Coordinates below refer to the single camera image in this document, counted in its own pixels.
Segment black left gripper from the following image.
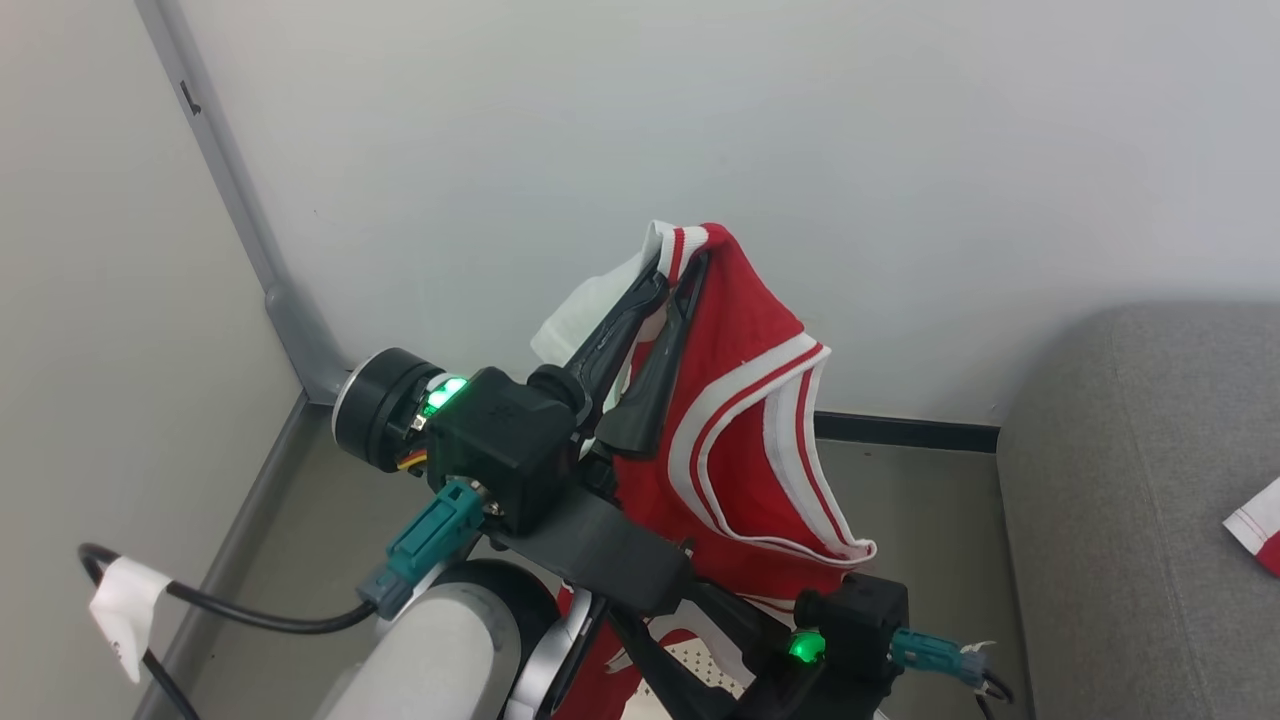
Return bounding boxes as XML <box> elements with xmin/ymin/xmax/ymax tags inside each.
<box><xmin>333</xmin><ymin>250</ymin><xmax>713</xmax><ymax>617</ymax></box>

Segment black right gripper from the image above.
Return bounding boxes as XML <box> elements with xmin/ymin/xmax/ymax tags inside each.
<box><xmin>606</xmin><ymin>582</ymin><xmax>896</xmax><ymax>720</ymax></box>

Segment red and white jersey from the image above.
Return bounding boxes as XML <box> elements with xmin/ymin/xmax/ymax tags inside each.
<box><xmin>530</xmin><ymin>220</ymin><xmax>879</xmax><ymax>720</ymax></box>

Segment grey fabric sofa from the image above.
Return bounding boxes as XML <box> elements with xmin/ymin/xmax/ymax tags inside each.
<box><xmin>996</xmin><ymin>300</ymin><xmax>1280</xmax><ymax>720</ymax></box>

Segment red white garment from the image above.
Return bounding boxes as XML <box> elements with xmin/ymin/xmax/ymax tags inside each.
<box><xmin>1223</xmin><ymin>476</ymin><xmax>1280</xmax><ymax>578</ymax></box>

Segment grey floor skirting strip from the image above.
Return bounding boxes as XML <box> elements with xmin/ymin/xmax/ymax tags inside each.
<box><xmin>133</xmin><ymin>392</ymin><xmax>313</xmax><ymax>720</ymax></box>

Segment teal camera cable connector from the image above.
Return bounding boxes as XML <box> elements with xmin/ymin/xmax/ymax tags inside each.
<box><xmin>889</xmin><ymin>627</ymin><xmax>993</xmax><ymax>693</ymax></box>
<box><xmin>357</xmin><ymin>479</ymin><xmax>489</xmax><ymax>622</ymax></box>

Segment black cable with white tape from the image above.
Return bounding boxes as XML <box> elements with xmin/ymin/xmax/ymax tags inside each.
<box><xmin>78</xmin><ymin>543</ymin><xmax>381</xmax><ymax>720</ymax></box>

